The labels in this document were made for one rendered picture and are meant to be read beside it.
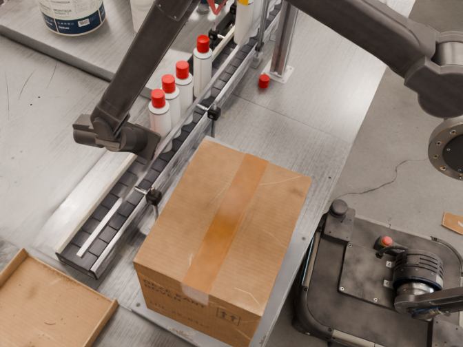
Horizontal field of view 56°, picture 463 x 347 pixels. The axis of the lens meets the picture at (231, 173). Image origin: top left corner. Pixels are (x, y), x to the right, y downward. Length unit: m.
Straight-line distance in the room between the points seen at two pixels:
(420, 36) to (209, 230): 0.46
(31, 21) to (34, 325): 0.99
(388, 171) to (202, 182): 1.70
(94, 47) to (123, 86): 0.68
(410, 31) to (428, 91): 0.08
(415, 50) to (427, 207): 1.81
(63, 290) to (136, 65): 0.56
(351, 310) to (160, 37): 1.31
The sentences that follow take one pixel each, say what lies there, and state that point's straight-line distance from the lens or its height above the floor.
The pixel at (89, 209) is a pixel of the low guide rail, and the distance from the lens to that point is 1.08.
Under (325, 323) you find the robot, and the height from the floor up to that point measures 0.24.
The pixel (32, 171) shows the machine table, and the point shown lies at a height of 0.83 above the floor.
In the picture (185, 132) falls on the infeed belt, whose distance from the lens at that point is 1.23.
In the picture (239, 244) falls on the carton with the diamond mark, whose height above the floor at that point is 1.12.
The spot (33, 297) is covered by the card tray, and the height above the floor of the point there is 0.83.
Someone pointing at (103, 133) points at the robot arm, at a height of 1.13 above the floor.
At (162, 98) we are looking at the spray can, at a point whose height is 1.08.
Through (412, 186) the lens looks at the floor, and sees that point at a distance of 2.44.
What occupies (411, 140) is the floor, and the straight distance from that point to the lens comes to 2.63.
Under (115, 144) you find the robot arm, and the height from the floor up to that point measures 1.08.
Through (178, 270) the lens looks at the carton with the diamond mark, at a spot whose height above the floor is 1.12.
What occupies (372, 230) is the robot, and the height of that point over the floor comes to 0.24.
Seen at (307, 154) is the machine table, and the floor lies 0.83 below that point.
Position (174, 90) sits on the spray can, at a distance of 1.10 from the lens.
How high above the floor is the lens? 1.84
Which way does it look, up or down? 56 degrees down
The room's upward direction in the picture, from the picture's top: 7 degrees clockwise
